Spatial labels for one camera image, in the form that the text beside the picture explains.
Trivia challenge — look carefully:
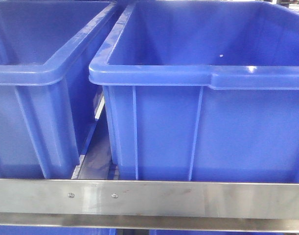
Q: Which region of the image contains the steel shelf front rail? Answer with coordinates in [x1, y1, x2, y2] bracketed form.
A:
[0, 179, 299, 233]

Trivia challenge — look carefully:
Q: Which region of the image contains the blue bin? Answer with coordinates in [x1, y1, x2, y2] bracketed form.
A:
[90, 0, 299, 183]
[0, 0, 119, 179]

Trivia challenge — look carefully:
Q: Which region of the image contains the front right blue bin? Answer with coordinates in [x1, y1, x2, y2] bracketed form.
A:
[90, 0, 299, 183]

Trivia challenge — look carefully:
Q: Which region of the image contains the front left blue bin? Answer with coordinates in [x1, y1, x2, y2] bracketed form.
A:
[0, 0, 119, 179]

